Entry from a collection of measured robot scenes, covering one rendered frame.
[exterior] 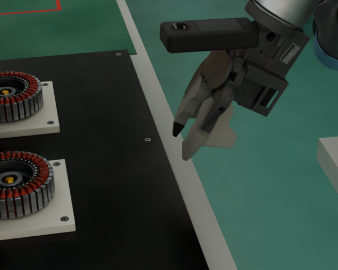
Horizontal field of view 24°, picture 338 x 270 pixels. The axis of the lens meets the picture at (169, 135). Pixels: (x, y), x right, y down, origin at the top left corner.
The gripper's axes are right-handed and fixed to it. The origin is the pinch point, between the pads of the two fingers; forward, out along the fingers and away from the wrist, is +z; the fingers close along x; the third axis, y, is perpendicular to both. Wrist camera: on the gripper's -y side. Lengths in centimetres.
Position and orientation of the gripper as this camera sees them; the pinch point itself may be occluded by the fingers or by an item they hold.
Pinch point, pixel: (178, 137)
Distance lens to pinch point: 101.5
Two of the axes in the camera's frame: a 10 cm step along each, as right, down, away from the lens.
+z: -4.9, 7.9, 3.6
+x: -2.0, -5.1, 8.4
